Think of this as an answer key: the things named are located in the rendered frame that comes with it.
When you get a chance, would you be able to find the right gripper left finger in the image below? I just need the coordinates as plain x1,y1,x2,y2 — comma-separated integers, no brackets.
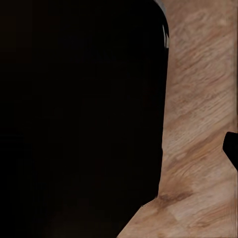
0,132,25,190

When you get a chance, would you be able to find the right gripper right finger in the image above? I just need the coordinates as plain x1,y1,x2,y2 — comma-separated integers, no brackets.
223,131,238,171

